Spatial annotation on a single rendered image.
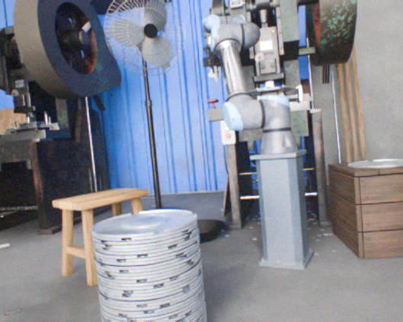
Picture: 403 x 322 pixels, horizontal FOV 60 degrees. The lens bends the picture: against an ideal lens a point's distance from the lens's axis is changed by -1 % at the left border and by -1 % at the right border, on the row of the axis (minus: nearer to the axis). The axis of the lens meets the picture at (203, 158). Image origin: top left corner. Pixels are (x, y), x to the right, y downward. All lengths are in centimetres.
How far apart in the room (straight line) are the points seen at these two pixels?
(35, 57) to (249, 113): 154
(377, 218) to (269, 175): 46
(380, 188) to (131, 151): 268
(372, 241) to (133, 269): 99
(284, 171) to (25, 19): 183
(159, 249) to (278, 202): 66
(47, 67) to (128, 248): 175
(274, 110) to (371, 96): 220
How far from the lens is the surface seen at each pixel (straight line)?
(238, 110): 137
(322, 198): 201
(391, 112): 356
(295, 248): 144
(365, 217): 152
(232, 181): 201
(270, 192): 141
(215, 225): 201
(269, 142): 140
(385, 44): 362
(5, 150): 279
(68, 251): 163
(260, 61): 220
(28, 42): 249
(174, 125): 355
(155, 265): 88
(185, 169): 354
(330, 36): 208
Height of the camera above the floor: 53
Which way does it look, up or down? 3 degrees down
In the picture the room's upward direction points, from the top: 5 degrees counter-clockwise
